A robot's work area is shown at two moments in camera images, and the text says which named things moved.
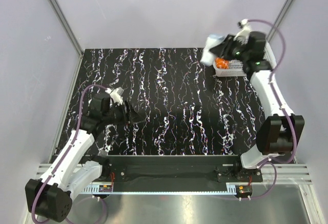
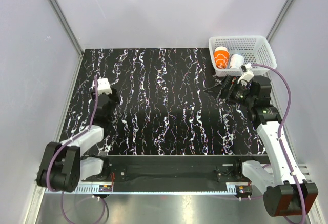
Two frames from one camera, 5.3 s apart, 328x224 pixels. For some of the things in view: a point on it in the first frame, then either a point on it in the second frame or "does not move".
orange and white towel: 221,63 does not move
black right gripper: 225,47 -> 229,83
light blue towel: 208,58 -> 236,61
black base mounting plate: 180,169 does not move
